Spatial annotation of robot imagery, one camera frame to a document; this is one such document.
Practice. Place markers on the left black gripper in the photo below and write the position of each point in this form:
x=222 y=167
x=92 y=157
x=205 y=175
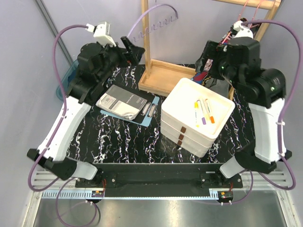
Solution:
x=134 y=53

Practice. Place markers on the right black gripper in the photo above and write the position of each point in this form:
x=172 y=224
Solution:
x=213 y=50

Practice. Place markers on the colourful comic print shorts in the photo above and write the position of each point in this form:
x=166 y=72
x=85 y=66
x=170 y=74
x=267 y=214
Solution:
x=199 y=77

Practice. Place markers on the lavender plastic hanger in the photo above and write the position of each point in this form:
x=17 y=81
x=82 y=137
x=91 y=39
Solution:
x=154 y=24

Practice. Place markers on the pink wire hanger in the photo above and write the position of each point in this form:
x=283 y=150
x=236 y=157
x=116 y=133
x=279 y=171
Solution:
x=250 y=25
x=227 y=37

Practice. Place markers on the navy blue mesh shorts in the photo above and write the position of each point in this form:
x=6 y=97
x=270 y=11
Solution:
x=71 y=76

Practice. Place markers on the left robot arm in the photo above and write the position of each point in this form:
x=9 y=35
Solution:
x=96 y=63

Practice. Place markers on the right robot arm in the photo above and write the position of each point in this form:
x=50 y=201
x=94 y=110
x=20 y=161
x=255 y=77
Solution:
x=239 y=63

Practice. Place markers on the grey shorts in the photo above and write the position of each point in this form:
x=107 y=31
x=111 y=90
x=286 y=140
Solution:
x=221 y=86

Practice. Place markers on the wooden clothes rack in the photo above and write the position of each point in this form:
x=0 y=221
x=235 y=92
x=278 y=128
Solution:
x=160 y=77

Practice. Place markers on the yellow cap marker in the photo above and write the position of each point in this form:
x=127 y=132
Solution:
x=196 y=107

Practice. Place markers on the grey spiral notebook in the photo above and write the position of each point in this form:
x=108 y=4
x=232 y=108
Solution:
x=121 y=102

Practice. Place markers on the white stacked trays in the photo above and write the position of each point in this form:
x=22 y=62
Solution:
x=193 y=116

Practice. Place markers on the purple cap marker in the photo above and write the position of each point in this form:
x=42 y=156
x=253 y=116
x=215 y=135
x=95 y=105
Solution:
x=202 y=113

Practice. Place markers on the orange cap marker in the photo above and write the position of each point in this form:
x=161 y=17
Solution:
x=209 y=111

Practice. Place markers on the blue clipboard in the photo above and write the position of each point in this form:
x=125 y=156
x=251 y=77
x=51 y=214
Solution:
x=144 y=117

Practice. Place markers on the teal plastic bin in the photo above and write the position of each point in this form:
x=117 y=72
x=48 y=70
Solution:
x=73 y=67

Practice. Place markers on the black marbled table mat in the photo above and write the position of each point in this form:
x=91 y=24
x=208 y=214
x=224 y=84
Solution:
x=103 y=139

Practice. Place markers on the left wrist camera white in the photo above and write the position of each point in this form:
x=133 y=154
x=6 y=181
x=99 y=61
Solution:
x=101 y=34

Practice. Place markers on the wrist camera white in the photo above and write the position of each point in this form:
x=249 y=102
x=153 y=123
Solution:
x=101 y=34
x=238 y=30

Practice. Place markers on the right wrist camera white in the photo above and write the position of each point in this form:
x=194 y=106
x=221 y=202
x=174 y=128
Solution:
x=238 y=30

